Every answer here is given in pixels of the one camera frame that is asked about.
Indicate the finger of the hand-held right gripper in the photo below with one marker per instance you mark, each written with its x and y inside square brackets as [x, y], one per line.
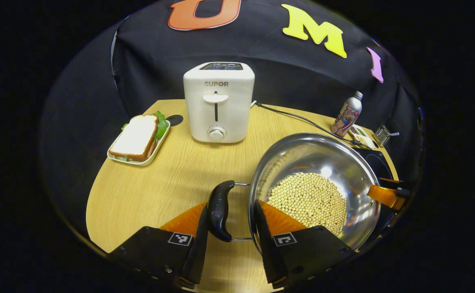
[386, 196]

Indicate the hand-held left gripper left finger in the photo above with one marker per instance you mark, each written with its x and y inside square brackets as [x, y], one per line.
[156, 248]

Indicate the pile of soybeans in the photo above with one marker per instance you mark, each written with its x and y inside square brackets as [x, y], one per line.
[310, 199]

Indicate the sandwich with lettuce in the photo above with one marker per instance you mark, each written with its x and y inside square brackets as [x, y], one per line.
[136, 136]

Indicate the black backdrop cloth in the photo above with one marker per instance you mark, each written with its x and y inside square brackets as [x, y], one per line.
[282, 81]

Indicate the white divided food tray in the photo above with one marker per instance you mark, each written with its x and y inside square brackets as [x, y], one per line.
[361, 136]

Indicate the black induction cooktop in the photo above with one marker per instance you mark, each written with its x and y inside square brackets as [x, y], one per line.
[378, 162]

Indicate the colourful aluminium drink bottle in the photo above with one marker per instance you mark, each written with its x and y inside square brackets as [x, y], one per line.
[346, 116]

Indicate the white toaster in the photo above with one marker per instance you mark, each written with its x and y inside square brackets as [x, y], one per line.
[219, 101]

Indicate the stainless steel pot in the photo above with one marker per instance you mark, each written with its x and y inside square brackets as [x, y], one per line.
[323, 154]

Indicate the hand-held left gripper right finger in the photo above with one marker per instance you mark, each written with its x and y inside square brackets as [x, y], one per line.
[306, 252]

